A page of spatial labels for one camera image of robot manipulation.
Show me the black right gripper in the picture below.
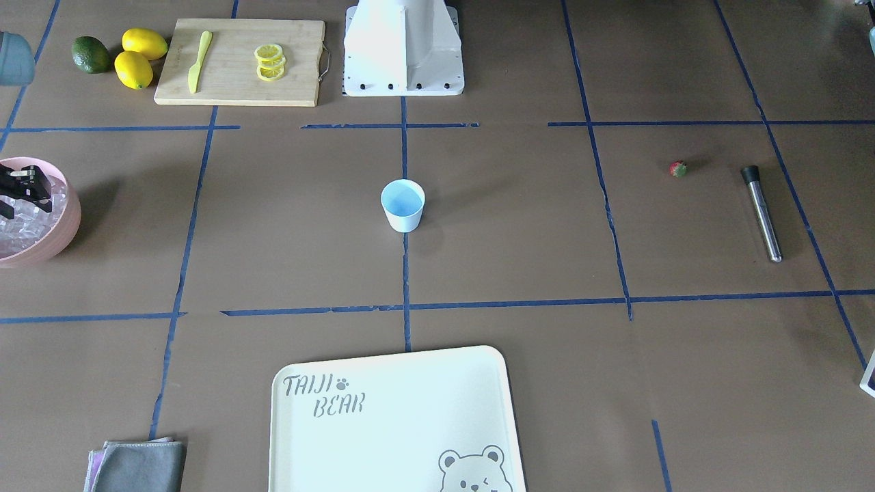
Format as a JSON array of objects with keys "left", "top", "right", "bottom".
[{"left": 1, "top": 165, "right": 53, "bottom": 214}]

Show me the pile of ice cubes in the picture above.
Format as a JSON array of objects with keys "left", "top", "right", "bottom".
[{"left": 1, "top": 176, "right": 68, "bottom": 258}]

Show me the light blue plastic cup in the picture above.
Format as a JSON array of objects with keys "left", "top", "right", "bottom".
[{"left": 380, "top": 180, "right": 426, "bottom": 234}]

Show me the pink bowl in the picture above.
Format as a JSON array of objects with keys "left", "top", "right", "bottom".
[{"left": 1, "top": 156, "right": 81, "bottom": 269}]

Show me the green avocado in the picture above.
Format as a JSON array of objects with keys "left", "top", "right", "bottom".
[{"left": 71, "top": 36, "right": 111, "bottom": 74}]

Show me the yellow lemon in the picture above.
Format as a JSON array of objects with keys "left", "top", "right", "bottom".
[
  {"left": 122, "top": 28, "right": 169, "bottom": 60},
  {"left": 113, "top": 51, "right": 154, "bottom": 90}
]

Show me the yellow plastic knife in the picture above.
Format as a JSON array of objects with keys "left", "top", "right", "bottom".
[{"left": 187, "top": 31, "right": 213, "bottom": 94}]

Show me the bamboo cutting board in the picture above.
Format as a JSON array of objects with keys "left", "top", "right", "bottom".
[{"left": 154, "top": 18, "right": 326, "bottom": 108}]

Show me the lemon slices stack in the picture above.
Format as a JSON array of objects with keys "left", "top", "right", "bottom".
[{"left": 254, "top": 44, "right": 286, "bottom": 82}]

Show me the grey folded cloth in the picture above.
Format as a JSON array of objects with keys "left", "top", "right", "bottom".
[{"left": 83, "top": 437, "right": 187, "bottom": 491}]

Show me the cream bear serving tray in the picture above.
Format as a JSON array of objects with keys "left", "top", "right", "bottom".
[{"left": 267, "top": 345, "right": 527, "bottom": 491}]

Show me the red strawberry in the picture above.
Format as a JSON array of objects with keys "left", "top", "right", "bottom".
[{"left": 669, "top": 160, "right": 688, "bottom": 178}]

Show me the steel muddler with black tip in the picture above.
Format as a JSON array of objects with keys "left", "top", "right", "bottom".
[{"left": 740, "top": 165, "right": 783, "bottom": 264}]

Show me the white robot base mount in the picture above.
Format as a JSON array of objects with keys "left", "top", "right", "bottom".
[{"left": 342, "top": 1, "right": 466, "bottom": 97}]

